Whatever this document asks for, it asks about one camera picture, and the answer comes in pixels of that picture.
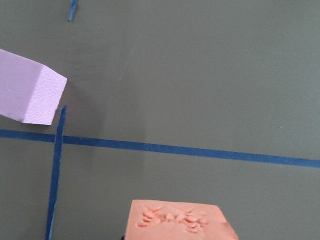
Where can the orange foam block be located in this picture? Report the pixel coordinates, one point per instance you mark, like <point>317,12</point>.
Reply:
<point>168,220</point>

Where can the pink foam block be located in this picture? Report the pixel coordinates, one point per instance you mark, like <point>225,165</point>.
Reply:
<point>30,92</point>

